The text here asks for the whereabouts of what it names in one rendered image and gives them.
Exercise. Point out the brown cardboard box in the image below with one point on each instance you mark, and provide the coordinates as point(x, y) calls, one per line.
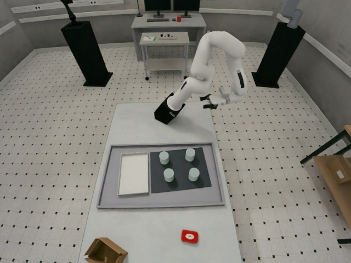
point(103, 250)

